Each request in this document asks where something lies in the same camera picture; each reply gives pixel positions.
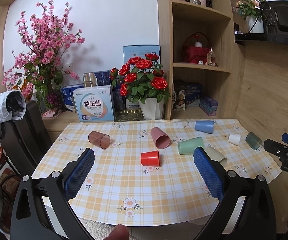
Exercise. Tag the green plastic cup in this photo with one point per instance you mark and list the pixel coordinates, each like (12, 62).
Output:
(188, 146)

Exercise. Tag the yellow plaid floral tablecloth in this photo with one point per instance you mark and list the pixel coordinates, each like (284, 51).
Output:
(119, 190)

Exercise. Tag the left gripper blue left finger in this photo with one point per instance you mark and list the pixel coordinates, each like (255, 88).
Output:
(75, 173)

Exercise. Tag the pink cherry blossom plant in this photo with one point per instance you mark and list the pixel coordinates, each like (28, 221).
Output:
(36, 73)

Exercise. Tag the black chair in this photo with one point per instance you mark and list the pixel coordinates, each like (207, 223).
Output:
(25, 141)

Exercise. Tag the blue plastic cup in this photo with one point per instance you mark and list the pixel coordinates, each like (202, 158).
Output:
(206, 126)

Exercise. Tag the tall light blue box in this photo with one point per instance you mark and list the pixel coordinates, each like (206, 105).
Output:
(139, 50)

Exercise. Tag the beige plastic cup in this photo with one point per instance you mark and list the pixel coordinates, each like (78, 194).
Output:
(216, 155)

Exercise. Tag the white plant pot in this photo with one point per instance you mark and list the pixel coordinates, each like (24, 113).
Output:
(255, 24)

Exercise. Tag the white blue probiotics box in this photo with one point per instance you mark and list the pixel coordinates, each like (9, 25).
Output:
(94, 104)

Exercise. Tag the dark blue patterned box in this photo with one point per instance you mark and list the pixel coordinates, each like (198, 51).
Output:
(102, 78)

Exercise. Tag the wooden shelf unit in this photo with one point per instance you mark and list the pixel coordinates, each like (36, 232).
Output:
(222, 82)

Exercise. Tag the transparent brown cup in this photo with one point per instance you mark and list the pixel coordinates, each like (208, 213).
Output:
(99, 139)

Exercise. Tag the white grey jacket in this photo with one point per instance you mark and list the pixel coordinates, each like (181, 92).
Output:
(12, 106)

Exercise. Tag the white navy emblem box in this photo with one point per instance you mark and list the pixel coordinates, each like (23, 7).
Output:
(132, 105)

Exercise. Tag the left hand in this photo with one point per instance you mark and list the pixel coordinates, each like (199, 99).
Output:
(120, 232)

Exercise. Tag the blue white tissue box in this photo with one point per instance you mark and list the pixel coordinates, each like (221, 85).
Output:
(67, 93)

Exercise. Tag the dark blue gift box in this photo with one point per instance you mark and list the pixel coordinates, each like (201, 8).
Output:
(194, 91)

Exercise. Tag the small perfume bottle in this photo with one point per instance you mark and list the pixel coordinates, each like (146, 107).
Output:
(211, 58)

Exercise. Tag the red plastic cup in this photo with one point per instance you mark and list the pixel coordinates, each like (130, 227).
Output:
(150, 158)

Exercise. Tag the black monitor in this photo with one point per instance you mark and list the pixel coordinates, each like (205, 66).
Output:
(275, 21)

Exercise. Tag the silver tin box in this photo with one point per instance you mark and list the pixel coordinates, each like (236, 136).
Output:
(90, 80)

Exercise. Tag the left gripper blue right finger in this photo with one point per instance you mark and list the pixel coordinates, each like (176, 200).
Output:
(208, 172)

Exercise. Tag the small purple box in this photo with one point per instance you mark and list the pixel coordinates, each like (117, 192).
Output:
(208, 105)

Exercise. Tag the transparent dark green cup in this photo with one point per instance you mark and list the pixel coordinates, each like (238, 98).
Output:
(253, 141)

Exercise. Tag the red gift basket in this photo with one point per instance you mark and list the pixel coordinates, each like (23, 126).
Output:
(193, 50)

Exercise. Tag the red rose bouquet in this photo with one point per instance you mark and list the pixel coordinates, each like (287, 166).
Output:
(141, 78)

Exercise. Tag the white faceted flower pot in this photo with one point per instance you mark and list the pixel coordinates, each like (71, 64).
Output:
(152, 109)

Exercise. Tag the small white plastic cup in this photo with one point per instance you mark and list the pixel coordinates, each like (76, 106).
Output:
(234, 139)

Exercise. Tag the gold patterned tray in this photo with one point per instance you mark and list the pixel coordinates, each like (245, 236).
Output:
(129, 115)

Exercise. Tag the pink plastic cup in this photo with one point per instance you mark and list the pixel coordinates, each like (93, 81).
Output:
(160, 138)

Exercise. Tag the peach flower bouquet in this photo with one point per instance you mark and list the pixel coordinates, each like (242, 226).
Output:
(249, 8)

